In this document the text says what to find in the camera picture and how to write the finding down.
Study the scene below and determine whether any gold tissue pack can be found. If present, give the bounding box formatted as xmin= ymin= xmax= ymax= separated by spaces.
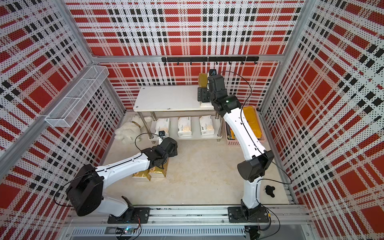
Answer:
xmin=198 ymin=73 xmax=208 ymax=88
xmin=149 ymin=161 xmax=169 ymax=178
xmin=132 ymin=170 xmax=152 ymax=182

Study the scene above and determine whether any white tissue pack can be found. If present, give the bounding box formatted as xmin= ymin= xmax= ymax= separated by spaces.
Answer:
xmin=155 ymin=118 xmax=170 ymax=137
xmin=199 ymin=116 xmax=215 ymax=136
xmin=178 ymin=117 xmax=192 ymax=137

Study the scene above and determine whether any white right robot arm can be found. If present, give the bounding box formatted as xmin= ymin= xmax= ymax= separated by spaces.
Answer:
xmin=206 ymin=74 xmax=274 ymax=222

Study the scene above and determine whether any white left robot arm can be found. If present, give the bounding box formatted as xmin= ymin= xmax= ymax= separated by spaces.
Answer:
xmin=66 ymin=137 xmax=178 ymax=224

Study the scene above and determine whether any white two-tier shelf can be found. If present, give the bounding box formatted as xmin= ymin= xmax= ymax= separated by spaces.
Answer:
xmin=133 ymin=85 xmax=223 ymax=142

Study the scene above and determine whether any white plush toy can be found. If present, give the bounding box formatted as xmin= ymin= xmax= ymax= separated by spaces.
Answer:
xmin=115 ymin=115 xmax=153 ymax=145

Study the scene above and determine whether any yellow printed cloth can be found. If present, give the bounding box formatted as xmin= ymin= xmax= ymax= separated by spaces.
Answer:
xmin=243 ymin=106 xmax=263 ymax=140

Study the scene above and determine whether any pink plastic basket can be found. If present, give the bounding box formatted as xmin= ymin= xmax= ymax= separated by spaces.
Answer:
xmin=224 ymin=105 xmax=266 ymax=147

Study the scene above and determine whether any green circuit board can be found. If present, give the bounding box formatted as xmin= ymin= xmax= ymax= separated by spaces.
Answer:
xmin=115 ymin=227 xmax=136 ymax=235

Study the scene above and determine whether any small black object on floor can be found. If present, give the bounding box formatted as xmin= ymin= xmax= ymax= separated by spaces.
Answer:
xmin=265 ymin=185 xmax=276 ymax=198

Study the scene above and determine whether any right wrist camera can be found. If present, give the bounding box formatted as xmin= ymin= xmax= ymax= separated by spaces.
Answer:
xmin=209 ymin=69 xmax=218 ymax=77

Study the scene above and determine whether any black wall hook rail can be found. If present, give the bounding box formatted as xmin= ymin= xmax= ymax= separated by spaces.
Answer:
xmin=162 ymin=56 xmax=260 ymax=64

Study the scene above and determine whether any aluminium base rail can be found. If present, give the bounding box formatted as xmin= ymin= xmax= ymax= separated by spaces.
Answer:
xmin=59 ymin=205 xmax=318 ymax=240

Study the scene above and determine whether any white wire mesh basket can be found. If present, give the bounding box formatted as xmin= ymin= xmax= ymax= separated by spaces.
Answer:
xmin=45 ymin=65 xmax=109 ymax=128

